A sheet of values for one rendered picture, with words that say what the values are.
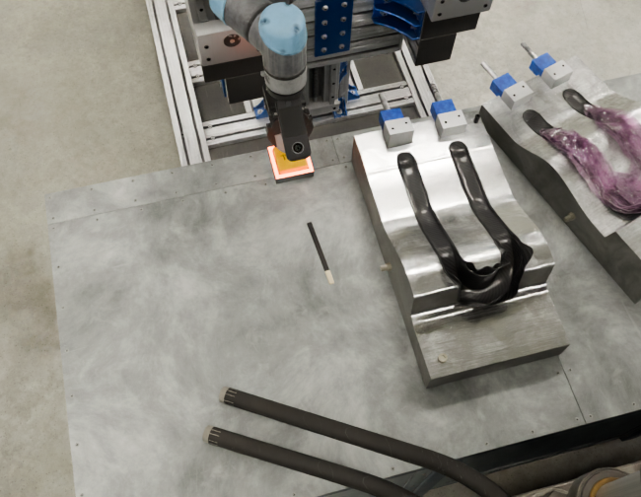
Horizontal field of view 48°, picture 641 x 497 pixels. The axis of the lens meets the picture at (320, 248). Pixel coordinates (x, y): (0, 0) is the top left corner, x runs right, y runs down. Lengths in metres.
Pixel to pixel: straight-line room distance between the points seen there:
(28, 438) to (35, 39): 1.47
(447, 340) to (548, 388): 0.21
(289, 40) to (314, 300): 0.48
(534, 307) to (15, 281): 1.63
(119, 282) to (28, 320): 0.96
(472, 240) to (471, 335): 0.17
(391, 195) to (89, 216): 0.60
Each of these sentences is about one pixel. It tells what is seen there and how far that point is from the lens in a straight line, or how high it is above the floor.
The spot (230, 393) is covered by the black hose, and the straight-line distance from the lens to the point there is 1.28.
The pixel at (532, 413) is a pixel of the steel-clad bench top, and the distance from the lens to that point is 1.36.
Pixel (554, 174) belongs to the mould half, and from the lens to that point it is 1.47.
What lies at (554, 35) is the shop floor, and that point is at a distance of 2.96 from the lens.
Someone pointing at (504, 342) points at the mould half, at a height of 0.86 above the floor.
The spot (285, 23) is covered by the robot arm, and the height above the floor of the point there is 1.20.
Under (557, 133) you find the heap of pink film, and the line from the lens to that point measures 1.52.
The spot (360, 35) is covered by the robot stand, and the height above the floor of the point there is 0.77.
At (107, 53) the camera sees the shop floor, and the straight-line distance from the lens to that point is 2.84.
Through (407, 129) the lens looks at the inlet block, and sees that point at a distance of 1.41.
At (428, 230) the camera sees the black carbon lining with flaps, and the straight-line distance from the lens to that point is 1.34.
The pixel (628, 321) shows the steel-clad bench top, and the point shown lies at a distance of 1.48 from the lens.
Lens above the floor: 2.06
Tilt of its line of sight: 64 degrees down
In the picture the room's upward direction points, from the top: 2 degrees clockwise
